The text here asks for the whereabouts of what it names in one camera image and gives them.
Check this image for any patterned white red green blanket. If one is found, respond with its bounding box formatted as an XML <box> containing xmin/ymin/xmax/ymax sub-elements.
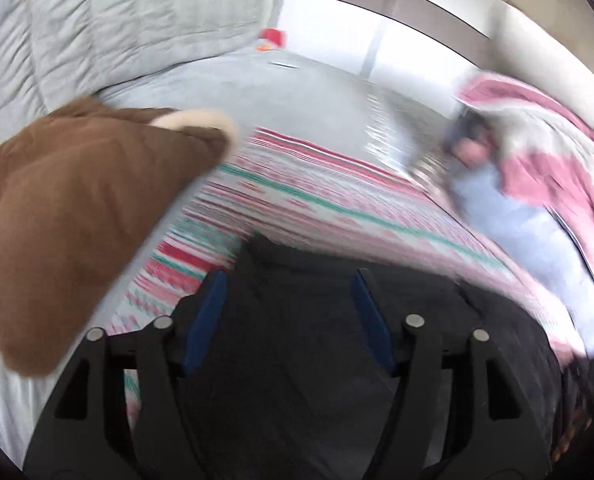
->
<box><xmin>104</xmin><ymin>128</ymin><xmax>582</xmax><ymax>362</ymax></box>

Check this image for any small red object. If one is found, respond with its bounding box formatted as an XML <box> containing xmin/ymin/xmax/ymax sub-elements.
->
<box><xmin>255</xmin><ymin>28</ymin><xmax>286</xmax><ymax>52</ymax></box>

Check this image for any black quilted puffer jacket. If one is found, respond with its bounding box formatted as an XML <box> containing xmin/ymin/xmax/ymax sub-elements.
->
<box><xmin>181</xmin><ymin>236</ymin><xmax>594</xmax><ymax>479</ymax></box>

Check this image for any light blue folded garment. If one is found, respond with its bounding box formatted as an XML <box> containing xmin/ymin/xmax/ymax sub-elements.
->
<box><xmin>447</xmin><ymin>162</ymin><xmax>594</xmax><ymax>358</ymax></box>

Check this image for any grey pink plush toy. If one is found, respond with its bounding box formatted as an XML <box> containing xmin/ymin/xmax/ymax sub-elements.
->
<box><xmin>442</xmin><ymin>110</ymin><xmax>496</xmax><ymax>168</ymax></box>

